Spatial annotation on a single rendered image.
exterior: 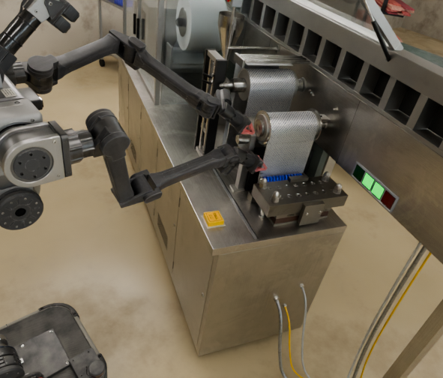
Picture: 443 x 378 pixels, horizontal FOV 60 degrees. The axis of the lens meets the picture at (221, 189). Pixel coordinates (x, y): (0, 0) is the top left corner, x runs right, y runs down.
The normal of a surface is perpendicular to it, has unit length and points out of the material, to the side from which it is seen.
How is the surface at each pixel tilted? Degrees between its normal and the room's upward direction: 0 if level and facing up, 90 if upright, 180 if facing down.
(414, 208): 90
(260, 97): 92
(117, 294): 0
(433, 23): 90
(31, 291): 0
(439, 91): 90
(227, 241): 0
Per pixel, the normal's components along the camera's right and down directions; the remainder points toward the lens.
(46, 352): 0.14, -0.79
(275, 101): 0.35, 0.62
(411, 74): -0.92, 0.11
